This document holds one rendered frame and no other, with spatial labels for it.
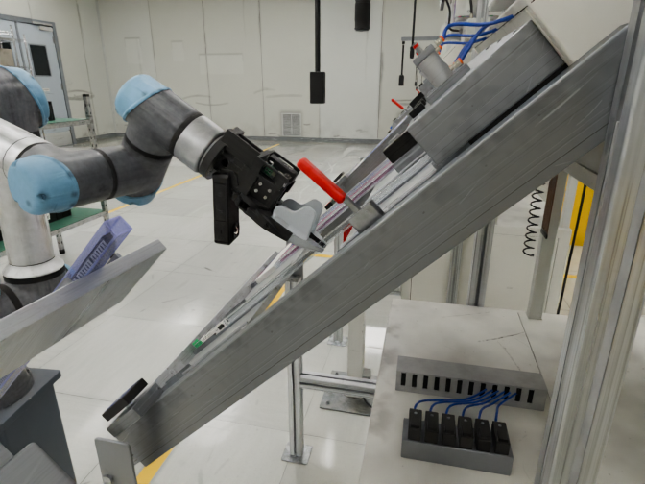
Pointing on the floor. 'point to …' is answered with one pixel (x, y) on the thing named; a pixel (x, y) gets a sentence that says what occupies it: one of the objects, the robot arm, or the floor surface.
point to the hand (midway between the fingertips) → (315, 246)
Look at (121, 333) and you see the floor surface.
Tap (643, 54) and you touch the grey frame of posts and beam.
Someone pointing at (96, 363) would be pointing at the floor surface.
